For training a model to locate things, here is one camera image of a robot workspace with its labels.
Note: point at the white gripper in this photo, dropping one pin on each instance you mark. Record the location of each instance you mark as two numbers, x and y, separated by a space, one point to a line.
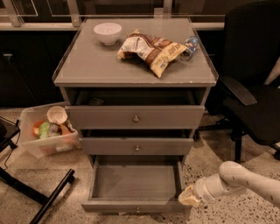
201 187

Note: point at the grey bottom drawer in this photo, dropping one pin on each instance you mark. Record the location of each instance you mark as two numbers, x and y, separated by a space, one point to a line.
136 184

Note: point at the grey drawer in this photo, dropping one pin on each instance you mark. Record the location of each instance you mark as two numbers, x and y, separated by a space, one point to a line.
136 142
136 184
135 109

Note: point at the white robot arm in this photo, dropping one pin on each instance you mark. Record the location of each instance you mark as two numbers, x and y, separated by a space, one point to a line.
232 179

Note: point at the grey drawer cabinet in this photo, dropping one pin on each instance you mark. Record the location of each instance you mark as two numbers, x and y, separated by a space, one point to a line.
91 65

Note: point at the grey middle drawer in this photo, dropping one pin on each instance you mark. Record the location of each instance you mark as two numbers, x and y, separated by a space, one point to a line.
136 142

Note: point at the grey top drawer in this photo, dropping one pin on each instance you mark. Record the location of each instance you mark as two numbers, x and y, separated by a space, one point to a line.
135 109

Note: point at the dark object in top drawer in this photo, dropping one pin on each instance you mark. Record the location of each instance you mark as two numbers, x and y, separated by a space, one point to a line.
96 102

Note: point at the black office chair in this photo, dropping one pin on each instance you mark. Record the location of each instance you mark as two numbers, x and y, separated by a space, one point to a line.
246 93

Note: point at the brown chip bag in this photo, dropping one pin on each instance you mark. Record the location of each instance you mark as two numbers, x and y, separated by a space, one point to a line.
156 52

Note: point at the clear plastic water bottle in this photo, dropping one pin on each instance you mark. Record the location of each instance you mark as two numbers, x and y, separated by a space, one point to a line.
191 45

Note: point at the white cup in bin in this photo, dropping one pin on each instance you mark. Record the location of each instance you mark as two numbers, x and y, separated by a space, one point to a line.
56 114

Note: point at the clear plastic storage bin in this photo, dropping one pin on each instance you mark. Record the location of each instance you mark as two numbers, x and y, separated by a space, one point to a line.
47 146

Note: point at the green item in bin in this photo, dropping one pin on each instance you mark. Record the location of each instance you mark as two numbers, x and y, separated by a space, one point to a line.
43 130

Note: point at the orange item in bin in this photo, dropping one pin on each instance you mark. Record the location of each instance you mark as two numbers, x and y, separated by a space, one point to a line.
35 127

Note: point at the white ceramic bowl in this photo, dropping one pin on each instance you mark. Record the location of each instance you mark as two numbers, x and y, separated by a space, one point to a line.
108 33

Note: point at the black stand base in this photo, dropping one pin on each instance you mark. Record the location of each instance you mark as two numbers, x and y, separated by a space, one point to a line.
8 130

